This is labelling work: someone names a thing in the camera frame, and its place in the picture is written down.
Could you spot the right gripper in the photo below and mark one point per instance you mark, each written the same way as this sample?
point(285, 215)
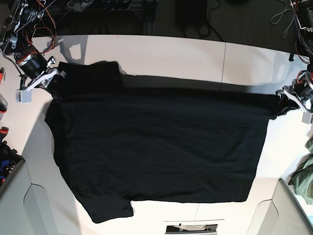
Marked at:
point(37, 72)

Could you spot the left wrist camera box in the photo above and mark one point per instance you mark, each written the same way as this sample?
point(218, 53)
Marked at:
point(307, 118)

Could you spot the grey bin with clothes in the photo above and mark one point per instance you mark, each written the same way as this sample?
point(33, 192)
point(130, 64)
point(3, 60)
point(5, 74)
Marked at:
point(10, 162)

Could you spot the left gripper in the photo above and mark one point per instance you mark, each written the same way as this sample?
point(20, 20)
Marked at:
point(302, 95)

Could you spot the green cloth pile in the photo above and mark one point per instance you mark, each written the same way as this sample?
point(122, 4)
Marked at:
point(302, 178)

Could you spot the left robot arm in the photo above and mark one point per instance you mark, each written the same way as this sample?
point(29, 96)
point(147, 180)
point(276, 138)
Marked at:
point(302, 11)

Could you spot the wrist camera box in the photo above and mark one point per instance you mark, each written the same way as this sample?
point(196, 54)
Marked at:
point(23, 96)
point(307, 118)

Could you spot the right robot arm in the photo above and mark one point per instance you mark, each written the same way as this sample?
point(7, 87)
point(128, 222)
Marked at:
point(16, 43)

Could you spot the white paper sheet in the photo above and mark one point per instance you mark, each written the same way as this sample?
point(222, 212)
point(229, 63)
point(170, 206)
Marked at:
point(197, 227)

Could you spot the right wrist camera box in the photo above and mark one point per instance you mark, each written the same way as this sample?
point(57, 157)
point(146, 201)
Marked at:
point(23, 96)

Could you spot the black t-shirt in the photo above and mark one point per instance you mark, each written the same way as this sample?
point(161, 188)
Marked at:
point(115, 144)

